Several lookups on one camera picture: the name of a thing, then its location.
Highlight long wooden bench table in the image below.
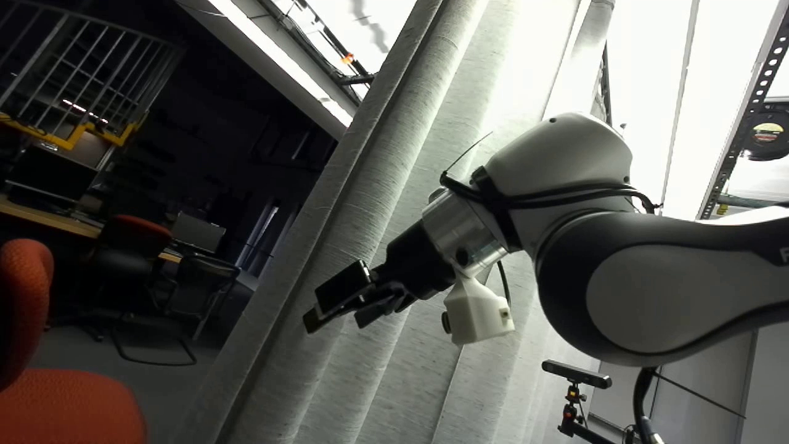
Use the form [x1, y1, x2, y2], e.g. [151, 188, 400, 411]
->
[0, 195, 107, 242]

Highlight orange chair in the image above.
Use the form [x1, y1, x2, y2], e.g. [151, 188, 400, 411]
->
[0, 237, 151, 444]

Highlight red and black office chair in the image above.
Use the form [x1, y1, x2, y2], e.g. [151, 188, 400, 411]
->
[82, 211, 241, 366]

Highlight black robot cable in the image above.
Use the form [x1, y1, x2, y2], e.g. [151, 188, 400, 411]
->
[628, 364, 665, 444]

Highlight yellow metal frame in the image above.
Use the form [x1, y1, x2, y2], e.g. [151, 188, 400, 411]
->
[0, 109, 144, 154]

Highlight grey wire grid panel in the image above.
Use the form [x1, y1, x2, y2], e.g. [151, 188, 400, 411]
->
[0, 0, 187, 137]

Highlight black disc with yellow label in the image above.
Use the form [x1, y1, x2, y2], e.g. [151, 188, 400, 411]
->
[742, 117, 789, 163]

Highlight grey fabric curtain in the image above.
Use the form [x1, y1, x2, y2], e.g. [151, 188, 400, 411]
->
[183, 0, 620, 444]

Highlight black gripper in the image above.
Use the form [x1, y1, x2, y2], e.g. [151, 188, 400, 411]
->
[301, 223, 459, 334]

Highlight long ceiling light strip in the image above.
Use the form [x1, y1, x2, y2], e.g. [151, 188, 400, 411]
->
[175, 0, 356, 141]

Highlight black camera on tripod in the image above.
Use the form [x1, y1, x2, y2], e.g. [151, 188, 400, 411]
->
[541, 358, 617, 442]

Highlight perforated metal upright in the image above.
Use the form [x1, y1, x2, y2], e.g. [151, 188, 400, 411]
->
[698, 0, 789, 218]

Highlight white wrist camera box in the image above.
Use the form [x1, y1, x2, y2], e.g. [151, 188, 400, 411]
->
[440, 274, 518, 345]

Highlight grey box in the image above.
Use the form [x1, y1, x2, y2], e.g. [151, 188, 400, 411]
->
[168, 209, 230, 255]

